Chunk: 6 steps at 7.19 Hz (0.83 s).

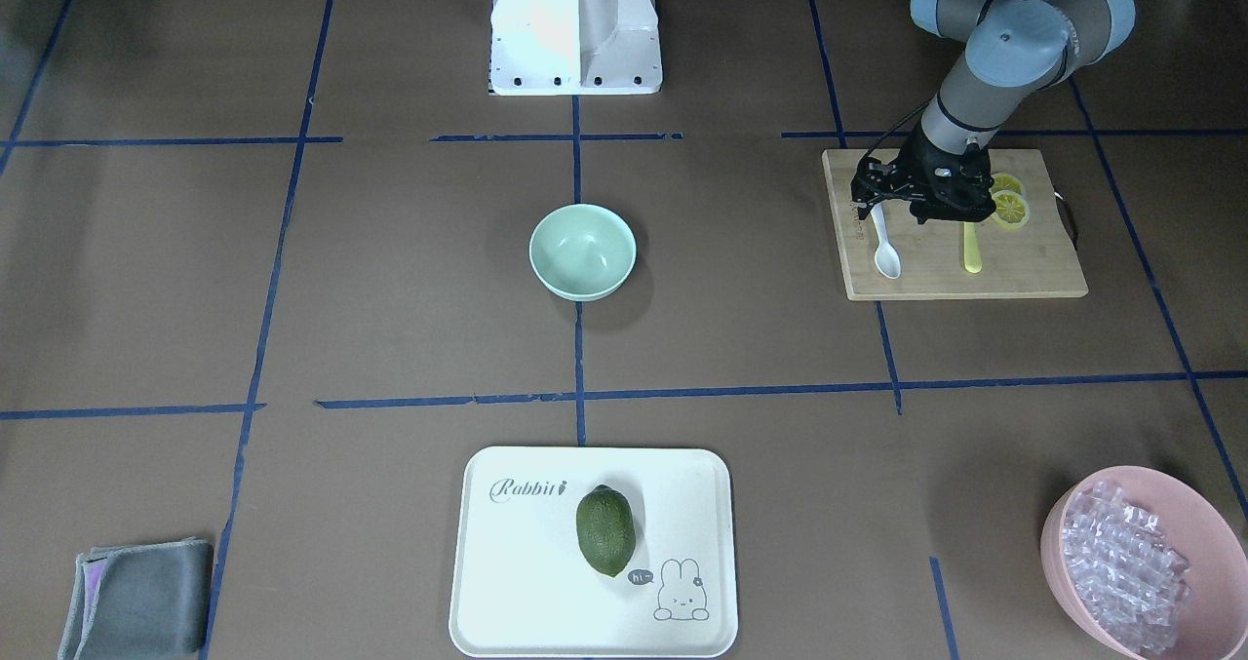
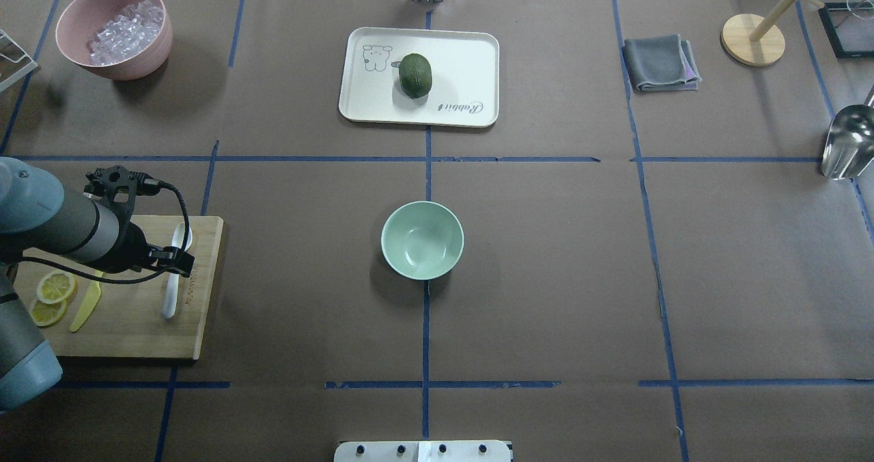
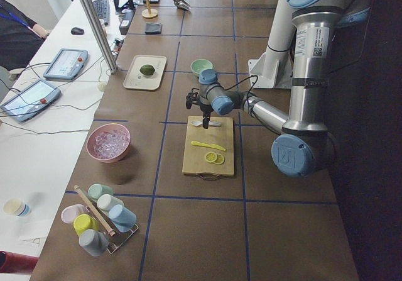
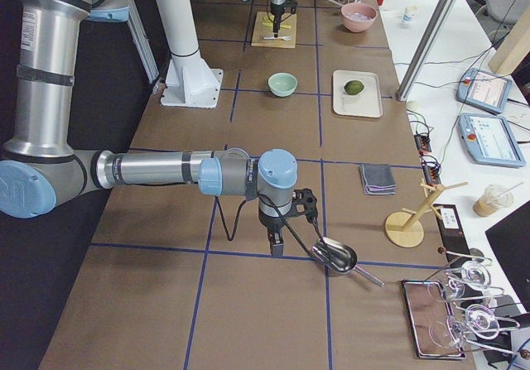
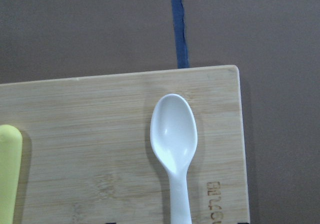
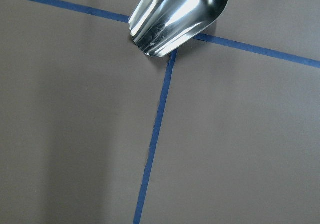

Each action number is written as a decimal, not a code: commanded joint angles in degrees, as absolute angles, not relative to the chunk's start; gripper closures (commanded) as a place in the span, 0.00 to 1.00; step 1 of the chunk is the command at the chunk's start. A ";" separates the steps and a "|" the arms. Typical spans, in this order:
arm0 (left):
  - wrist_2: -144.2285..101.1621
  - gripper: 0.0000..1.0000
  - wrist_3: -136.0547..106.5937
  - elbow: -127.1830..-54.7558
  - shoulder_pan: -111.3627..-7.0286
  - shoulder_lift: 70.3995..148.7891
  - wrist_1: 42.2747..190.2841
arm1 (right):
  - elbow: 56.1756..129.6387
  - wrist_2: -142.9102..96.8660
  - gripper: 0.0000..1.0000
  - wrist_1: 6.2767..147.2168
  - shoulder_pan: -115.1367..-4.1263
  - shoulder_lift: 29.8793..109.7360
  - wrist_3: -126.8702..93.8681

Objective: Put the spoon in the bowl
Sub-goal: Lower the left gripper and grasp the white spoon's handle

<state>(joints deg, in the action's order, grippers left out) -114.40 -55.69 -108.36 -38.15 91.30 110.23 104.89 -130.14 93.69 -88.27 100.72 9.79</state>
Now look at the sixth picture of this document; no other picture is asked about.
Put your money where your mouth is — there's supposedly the metal scoop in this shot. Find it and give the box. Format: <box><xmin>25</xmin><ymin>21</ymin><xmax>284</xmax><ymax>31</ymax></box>
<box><xmin>128</xmin><ymin>0</ymin><xmax>229</xmax><ymax>57</ymax></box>

